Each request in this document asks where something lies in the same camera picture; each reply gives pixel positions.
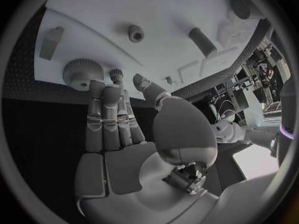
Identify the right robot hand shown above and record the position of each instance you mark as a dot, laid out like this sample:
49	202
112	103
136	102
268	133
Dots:
130	164

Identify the white task board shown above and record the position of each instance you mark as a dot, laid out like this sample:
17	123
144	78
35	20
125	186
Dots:
163	13

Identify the small grey gear peg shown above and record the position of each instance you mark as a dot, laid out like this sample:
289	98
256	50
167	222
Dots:
116	74

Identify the large grey gear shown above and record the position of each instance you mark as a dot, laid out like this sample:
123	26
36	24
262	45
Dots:
79	69

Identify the grey socket head plug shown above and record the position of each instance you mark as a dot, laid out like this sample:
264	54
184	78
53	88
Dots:
136	34

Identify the long grey cylinder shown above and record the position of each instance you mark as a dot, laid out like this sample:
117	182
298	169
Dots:
202	42

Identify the grey block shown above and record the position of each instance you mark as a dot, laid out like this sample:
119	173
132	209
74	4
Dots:
49	44

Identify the cluttered workshop desk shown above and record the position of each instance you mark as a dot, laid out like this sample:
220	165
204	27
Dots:
257	82

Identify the fat grey cylinder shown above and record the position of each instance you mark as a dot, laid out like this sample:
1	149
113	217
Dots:
240	6

